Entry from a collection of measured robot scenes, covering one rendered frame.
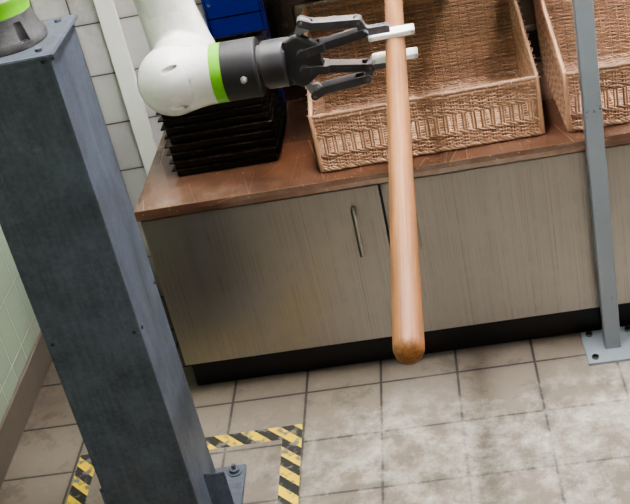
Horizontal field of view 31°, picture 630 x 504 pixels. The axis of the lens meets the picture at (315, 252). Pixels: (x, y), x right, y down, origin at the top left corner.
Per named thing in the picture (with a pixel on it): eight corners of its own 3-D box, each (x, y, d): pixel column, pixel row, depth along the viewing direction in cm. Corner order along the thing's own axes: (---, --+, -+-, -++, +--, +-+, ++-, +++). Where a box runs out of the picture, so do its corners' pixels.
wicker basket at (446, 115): (319, 98, 323) (299, 4, 309) (520, 62, 317) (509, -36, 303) (317, 176, 281) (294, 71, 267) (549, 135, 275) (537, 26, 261)
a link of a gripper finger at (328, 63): (300, 66, 174) (300, 75, 175) (374, 66, 174) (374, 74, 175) (301, 56, 178) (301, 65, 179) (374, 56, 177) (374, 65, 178)
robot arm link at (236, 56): (229, 113, 175) (215, 56, 171) (236, 83, 185) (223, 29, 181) (267, 106, 174) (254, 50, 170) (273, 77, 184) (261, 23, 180)
